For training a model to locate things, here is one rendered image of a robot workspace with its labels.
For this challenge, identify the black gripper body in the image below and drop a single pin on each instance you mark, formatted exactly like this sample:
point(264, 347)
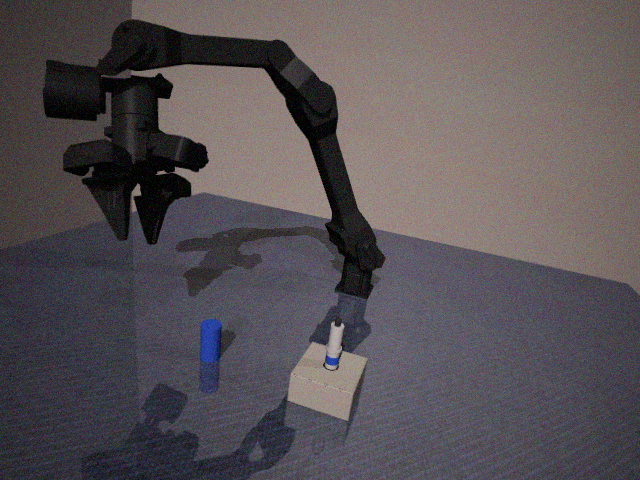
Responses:
point(122, 155)

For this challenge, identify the beige block with hole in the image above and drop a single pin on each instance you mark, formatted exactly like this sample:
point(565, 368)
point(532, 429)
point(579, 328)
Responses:
point(334, 392)

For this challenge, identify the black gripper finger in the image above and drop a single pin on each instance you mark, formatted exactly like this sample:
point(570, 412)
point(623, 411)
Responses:
point(112, 193)
point(152, 209)

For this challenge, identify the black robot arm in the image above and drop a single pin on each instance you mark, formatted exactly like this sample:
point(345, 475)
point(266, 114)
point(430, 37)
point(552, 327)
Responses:
point(79, 92)

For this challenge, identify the white marker with blue band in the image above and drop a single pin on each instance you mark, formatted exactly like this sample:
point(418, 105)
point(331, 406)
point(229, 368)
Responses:
point(333, 346)

